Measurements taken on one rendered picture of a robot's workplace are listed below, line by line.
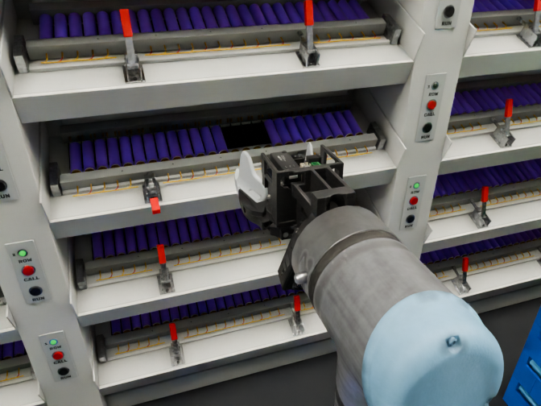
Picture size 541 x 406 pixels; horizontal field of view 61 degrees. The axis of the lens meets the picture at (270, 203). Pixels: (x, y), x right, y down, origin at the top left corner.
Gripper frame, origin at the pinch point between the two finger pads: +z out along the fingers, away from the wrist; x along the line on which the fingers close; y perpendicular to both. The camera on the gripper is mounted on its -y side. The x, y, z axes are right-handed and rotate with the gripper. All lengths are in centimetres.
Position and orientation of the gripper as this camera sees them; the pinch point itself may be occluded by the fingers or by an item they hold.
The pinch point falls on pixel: (268, 175)
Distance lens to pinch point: 59.9
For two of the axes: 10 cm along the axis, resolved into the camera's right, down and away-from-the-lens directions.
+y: -0.1, -8.7, -4.9
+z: -3.1, -4.7, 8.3
